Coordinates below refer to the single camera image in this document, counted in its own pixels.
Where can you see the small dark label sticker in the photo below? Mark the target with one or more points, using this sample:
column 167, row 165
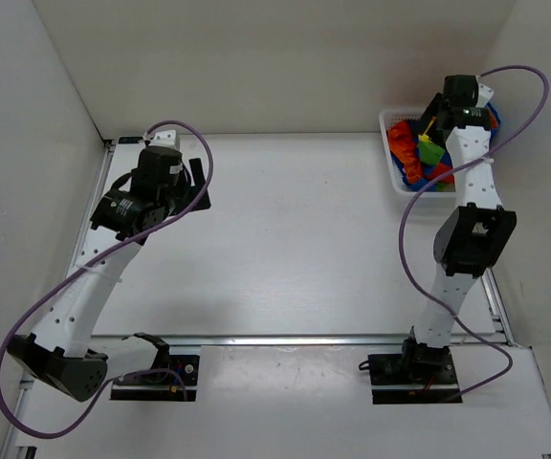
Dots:
column 132, row 140

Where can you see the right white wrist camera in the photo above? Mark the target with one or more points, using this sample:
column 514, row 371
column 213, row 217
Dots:
column 484, row 95

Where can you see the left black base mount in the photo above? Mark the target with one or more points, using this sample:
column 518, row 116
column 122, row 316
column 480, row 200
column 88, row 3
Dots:
column 154, row 371

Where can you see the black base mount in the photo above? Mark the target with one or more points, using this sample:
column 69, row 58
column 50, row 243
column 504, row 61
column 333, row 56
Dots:
column 393, row 384
column 154, row 371

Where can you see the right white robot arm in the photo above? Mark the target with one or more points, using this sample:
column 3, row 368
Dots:
column 474, row 236

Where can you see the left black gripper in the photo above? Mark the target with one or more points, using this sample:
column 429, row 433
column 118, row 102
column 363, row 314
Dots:
column 196, row 176

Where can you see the white plastic basket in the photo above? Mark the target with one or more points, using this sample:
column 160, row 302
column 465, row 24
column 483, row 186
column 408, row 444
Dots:
column 388, row 115

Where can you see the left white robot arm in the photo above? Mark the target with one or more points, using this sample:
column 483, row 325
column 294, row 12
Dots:
column 58, row 351

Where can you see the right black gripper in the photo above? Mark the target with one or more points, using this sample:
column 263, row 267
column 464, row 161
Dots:
column 429, row 117

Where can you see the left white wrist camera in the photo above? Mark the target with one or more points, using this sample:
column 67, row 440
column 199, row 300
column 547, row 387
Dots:
column 165, row 139

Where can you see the rainbow striped shorts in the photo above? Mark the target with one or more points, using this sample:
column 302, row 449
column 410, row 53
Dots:
column 416, row 160

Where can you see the aluminium table rail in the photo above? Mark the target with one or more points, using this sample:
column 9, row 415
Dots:
column 298, row 340

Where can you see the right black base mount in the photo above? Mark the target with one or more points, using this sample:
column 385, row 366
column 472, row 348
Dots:
column 393, row 384

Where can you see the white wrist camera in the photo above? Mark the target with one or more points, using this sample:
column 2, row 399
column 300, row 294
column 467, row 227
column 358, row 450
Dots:
column 165, row 139
column 484, row 95

